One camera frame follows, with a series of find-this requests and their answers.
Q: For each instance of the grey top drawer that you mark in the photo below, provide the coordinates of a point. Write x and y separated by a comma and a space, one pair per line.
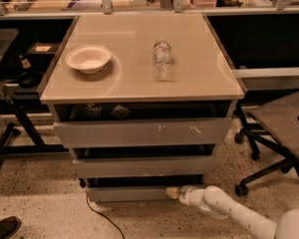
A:
147, 124

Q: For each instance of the grey drawer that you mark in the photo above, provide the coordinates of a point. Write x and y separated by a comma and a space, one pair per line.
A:
123, 189
146, 161
147, 124

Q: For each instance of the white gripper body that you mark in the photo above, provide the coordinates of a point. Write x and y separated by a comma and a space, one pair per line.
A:
184, 193

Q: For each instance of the white paper bowl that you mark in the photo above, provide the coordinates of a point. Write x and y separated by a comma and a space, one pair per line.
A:
88, 59

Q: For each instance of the grey drawer cabinet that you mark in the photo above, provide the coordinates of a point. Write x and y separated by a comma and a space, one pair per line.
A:
200, 72

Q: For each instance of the dark shoe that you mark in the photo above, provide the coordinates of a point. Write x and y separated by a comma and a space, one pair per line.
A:
9, 226

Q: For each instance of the clear plastic water bottle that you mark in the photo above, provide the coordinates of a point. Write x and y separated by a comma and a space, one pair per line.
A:
161, 61

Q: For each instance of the grey bottom drawer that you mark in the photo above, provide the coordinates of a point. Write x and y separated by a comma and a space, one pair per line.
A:
123, 189

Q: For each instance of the dark box with label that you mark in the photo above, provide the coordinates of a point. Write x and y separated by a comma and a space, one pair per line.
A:
43, 48

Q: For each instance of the grey middle drawer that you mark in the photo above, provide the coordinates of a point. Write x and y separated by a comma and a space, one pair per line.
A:
146, 161

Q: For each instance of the black office chair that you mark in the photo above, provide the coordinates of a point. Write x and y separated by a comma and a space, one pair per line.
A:
276, 127

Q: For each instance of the black stand left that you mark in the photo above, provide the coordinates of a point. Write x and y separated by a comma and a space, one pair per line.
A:
7, 37

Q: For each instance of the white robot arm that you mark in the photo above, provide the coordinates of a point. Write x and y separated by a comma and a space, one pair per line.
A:
216, 203

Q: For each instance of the black round object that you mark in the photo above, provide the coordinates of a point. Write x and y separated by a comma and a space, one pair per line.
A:
29, 79

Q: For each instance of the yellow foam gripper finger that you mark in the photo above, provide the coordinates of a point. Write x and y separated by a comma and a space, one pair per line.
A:
173, 192

